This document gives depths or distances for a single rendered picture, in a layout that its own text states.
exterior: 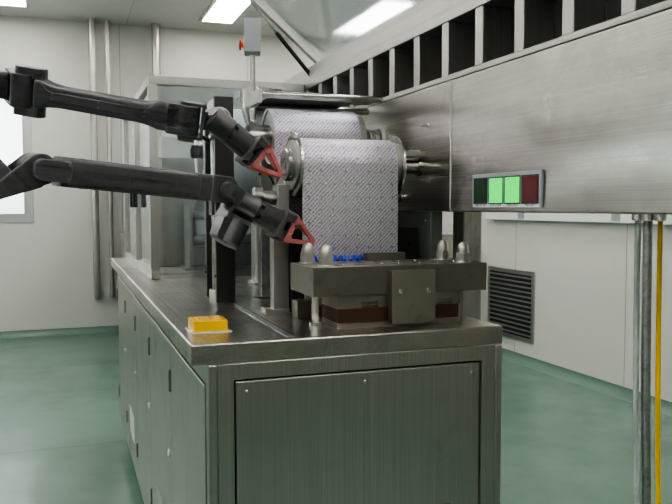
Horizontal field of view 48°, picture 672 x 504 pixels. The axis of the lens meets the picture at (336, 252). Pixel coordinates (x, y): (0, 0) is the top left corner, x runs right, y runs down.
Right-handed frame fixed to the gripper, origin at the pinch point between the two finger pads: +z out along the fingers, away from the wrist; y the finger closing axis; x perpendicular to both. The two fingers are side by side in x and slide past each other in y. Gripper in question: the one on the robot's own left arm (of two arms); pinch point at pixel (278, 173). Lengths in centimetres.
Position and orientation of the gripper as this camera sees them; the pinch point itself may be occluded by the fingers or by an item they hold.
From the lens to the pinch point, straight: 175.6
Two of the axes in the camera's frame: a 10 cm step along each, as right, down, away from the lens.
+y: 3.5, 0.7, -9.3
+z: 7.3, 6.1, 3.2
